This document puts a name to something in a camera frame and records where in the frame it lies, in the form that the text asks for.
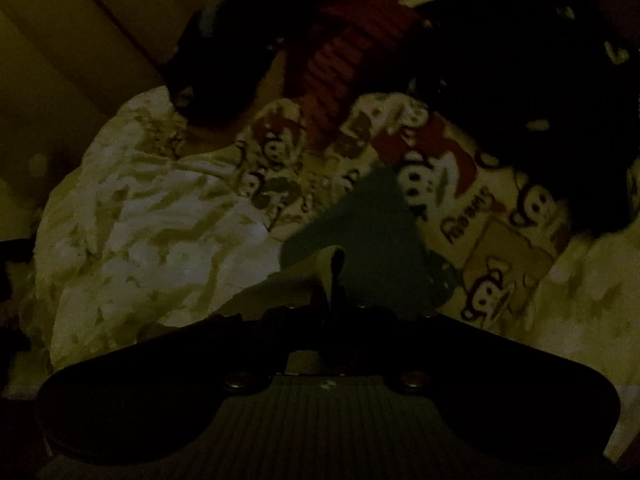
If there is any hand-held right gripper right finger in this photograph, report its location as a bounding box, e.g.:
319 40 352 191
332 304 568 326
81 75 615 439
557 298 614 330
333 248 442 392

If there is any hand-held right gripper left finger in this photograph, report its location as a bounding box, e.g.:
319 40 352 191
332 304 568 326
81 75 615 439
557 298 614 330
214 247 335 393

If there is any dark dotted small garment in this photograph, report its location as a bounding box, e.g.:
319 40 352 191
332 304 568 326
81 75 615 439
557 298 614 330
279 167 462 322

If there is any monkey print cloth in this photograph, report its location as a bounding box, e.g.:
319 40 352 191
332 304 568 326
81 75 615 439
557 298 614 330
234 92 577 327

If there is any white floral blanket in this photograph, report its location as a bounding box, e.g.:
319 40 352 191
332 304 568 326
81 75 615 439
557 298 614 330
20 85 640 461

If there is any red knit cloth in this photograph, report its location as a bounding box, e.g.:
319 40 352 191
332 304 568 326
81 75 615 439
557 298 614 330
284 0 437 132

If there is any dark cloth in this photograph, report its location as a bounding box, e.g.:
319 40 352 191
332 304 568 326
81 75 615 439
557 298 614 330
164 0 322 132

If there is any black cloth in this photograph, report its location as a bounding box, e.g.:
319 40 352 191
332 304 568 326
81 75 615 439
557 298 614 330
400 0 640 237

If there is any wooden furniture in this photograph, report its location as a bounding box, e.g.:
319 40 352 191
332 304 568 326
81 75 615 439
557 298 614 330
0 0 212 161

